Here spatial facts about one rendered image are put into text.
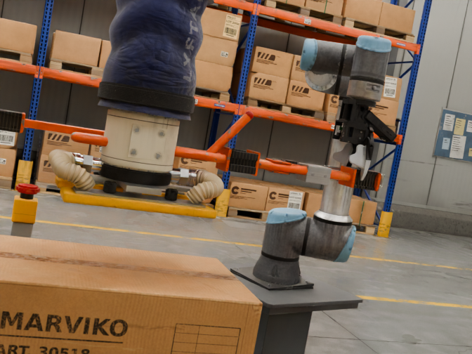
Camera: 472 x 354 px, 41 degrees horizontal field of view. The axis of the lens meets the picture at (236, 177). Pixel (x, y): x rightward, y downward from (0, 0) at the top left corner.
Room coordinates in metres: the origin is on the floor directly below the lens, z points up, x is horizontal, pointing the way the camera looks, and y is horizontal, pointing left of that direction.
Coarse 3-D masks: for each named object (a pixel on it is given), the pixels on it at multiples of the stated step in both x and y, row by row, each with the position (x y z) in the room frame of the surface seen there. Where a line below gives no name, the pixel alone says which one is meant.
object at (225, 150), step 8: (224, 152) 1.56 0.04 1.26; (232, 152) 1.52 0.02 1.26; (240, 152) 1.53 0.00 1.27; (248, 152) 1.54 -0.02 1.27; (256, 152) 1.56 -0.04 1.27; (232, 160) 1.53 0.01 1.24; (240, 160) 1.54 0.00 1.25; (248, 160) 1.55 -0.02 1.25; (256, 160) 1.55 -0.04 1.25; (216, 168) 1.60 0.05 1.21; (224, 168) 1.54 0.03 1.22; (232, 168) 1.53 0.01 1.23; (240, 168) 1.53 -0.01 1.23; (248, 168) 1.54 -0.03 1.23; (256, 168) 1.56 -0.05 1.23
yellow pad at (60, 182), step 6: (96, 174) 1.55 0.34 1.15; (60, 180) 1.49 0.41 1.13; (66, 180) 1.50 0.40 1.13; (60, 186) 1.48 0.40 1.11; (66, 186) 1.49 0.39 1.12; (72, 186) 1.49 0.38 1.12; (96, 186) 1.51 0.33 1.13; (102, 186) 1.52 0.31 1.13; (120, 186) 1.54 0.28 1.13; (162, 192) 1.57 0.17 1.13; (180, 192) 1.60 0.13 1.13; (186, 192) 1.65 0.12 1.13; (180, 198) 1.58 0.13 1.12; (186, 198) 1.59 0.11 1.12
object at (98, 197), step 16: (64, 192) 1.31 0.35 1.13; (80, 192) 1.33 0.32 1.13; (96, 192) 1.35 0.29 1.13; (112, 192) 1.37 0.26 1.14; (128, 192) 1.43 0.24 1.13; (176, 192) 1.42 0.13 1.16; (128, 208) 1.35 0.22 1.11; (144, 208) 1.36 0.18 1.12; (160, 208) 1.37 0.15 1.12; (176, 208) 1.38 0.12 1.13; (192, 208) 1.40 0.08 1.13; (208, 208) 1.43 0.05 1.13
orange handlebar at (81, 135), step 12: (36, 120) 1.66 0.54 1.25; (60, 132) 1.67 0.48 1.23; (72, 132) 1.68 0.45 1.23; (84, 132) 1.69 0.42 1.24; (96, 132) 1.70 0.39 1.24; (96, 144) 1.43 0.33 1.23; (180, 156) 1.50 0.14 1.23; (192, 156) 1.51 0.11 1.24; (204, 156) 1.52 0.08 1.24; (216, 156) 1.53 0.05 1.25; (264, 168) 1.58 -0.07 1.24; (276, 168) 1.59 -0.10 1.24; (288, 168) 1.60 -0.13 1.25; (300, 168) 1.61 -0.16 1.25; (348, 180) 1.66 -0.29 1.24
